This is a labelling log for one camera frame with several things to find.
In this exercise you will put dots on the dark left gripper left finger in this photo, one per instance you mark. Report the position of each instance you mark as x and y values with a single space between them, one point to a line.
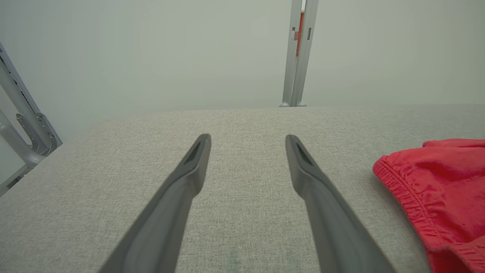
163 227

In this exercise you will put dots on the red shorts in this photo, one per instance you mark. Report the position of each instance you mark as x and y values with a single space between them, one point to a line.
447 189

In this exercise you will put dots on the grey metal frame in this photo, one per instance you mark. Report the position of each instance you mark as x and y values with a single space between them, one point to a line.
26 113

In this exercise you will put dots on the grey partition post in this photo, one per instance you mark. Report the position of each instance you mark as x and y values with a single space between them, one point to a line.
290 76
306 57

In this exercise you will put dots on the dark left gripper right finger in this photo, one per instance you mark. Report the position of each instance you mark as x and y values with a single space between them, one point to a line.
333 227

